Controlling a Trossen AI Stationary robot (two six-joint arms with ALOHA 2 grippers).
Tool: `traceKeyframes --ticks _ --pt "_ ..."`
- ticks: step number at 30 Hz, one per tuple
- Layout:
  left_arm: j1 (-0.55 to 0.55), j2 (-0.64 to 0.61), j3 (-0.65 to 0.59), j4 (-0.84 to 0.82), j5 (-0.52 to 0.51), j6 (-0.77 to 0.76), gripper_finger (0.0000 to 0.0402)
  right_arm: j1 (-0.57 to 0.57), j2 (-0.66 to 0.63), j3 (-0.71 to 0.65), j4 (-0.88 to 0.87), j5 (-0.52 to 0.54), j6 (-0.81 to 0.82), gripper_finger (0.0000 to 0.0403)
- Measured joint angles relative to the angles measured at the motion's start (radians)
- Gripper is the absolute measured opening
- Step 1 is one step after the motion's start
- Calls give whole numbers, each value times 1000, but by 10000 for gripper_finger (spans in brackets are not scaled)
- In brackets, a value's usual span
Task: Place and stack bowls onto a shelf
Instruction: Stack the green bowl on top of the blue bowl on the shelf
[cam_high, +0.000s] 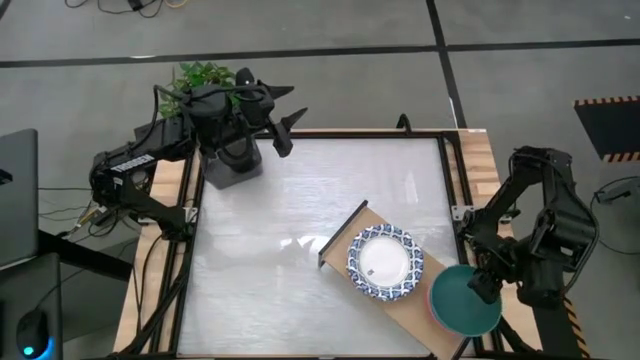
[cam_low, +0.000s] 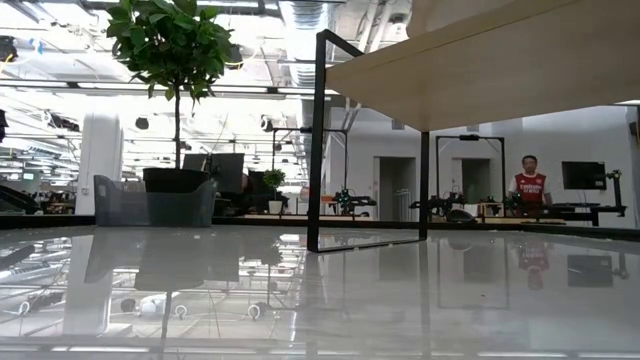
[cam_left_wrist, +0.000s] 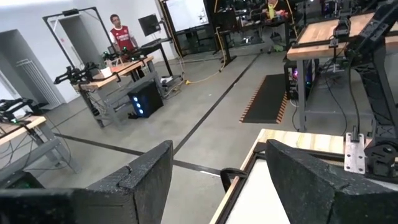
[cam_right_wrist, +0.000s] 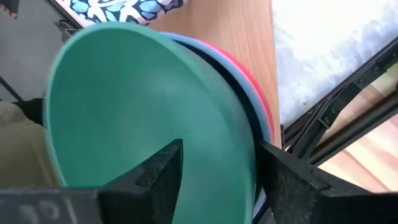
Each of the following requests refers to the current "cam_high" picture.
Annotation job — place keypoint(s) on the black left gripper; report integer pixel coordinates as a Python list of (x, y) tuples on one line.
[(255, 107)]

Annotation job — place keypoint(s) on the grey plant pot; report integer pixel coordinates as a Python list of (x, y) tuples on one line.
[(235, 181)]

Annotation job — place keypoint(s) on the black fan box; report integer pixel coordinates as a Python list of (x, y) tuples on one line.
[(147, 132)]

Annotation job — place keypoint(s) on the red bowl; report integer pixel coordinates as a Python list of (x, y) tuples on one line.
[(428, 302)]

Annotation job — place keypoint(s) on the black mouse with blue light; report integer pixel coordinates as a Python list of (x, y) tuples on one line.
[(32, 332)]

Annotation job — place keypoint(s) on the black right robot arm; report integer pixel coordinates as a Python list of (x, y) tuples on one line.
[(565, 225)]

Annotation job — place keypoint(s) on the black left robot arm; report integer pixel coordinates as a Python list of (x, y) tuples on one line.
[(132, 164)]

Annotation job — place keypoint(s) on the black hazard striped floor mat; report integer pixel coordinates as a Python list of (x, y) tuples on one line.
[(607, 127), (562, 330)]

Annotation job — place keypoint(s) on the black desk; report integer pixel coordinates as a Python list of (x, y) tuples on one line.
[(30, 285)]

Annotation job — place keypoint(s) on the wooden table side board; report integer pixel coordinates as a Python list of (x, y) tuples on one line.
[(482, 170), (167, 180)]

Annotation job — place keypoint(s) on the black metal table frame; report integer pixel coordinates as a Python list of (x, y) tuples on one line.
[(350, 134)]

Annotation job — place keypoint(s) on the blue patterned paper plate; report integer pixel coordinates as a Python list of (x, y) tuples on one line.
[(384, 261)]

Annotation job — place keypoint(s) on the grey floor device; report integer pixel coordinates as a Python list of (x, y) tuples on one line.
[(617, 192)]

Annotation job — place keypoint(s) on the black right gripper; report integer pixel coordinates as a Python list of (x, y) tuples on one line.
[(530, 282)]

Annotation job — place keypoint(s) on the green bowl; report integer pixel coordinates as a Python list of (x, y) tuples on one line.
[(457, 302)]

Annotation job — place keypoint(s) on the white corner bracket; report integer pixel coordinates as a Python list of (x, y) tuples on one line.
[(459, 213), (191, 215)]

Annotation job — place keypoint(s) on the black desk leg bar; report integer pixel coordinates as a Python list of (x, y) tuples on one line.
[(85, 255)]

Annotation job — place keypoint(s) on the wooden shelf with black legs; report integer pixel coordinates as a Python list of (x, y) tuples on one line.
[(337, 254)]

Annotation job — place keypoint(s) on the grey laptop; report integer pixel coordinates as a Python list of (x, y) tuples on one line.
[(17, 200)]

